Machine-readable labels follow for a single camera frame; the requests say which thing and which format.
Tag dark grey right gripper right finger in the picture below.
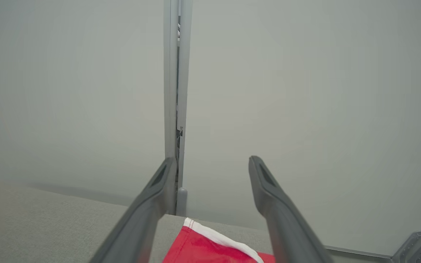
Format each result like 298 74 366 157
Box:
248 156 334 263

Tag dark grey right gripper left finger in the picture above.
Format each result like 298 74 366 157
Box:
90 157 178 263

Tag red shorts with white stripe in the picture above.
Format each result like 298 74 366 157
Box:
163 218 275 263

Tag grey fabric upholstered platform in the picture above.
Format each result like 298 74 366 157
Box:
0 178 394 263

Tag grey rounded post foot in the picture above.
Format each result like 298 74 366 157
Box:
176 187 189 217

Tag grey metal partition bracket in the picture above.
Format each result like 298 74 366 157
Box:
391 205 421 263

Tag grey partition post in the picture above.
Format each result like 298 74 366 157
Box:
163 0 194 216

